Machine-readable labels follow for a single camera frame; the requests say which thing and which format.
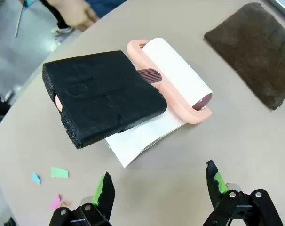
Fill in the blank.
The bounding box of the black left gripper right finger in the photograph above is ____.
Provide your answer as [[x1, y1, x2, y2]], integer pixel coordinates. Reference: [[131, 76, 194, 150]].
[[202, 160, 284, 226]]

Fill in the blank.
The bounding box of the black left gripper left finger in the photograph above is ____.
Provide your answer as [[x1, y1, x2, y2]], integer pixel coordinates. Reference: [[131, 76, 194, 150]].
[[48, 171, 116, 226]]

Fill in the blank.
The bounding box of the dark brown cloth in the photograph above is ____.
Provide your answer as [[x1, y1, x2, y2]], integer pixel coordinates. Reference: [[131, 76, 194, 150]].
[[203, 2, 285, 111]]

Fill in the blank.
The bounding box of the person's right hand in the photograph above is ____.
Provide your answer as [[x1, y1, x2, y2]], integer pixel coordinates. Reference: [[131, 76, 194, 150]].
[[62, 0, 100, 32]]

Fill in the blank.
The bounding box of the pink paper scrap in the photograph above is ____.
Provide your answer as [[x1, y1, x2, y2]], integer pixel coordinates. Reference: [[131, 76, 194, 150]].
[[50, 194, 62, 210]]

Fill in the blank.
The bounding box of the green paper scrap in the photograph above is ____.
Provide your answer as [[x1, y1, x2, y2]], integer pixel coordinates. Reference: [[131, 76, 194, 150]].
[[51, 166, 69, 179]]

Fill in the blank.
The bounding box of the white folded stand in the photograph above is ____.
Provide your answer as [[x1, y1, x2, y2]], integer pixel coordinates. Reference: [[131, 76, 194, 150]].
[[104, 110, 188, 168]]

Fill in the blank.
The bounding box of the white sneaker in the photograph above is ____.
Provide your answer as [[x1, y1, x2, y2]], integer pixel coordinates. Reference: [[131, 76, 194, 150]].
[[50, 25, 73, 36]]

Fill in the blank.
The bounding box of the long thin rod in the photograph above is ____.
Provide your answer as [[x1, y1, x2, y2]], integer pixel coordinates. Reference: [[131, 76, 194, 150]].
[[14, 2, 26, 38]]

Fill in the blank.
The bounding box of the pink lint roller, black foam handle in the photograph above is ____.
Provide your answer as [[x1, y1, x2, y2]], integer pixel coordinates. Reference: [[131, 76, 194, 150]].
[[42, 37, 214, 150]]

